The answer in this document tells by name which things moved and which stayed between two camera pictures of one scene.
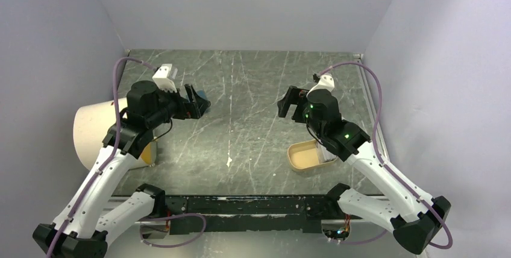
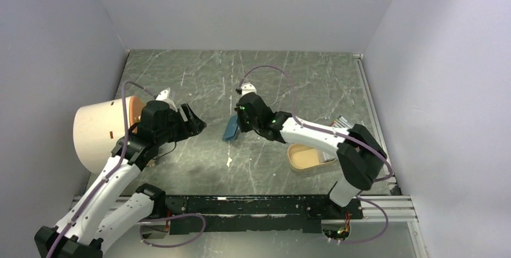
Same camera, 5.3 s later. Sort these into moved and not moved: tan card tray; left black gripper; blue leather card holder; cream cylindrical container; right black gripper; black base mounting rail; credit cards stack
Moved: right black gripper; blue leather card holder; left black gripper
Not moved: credit cards stack; black base mounting rail; tan card tray; cream cylindrical container
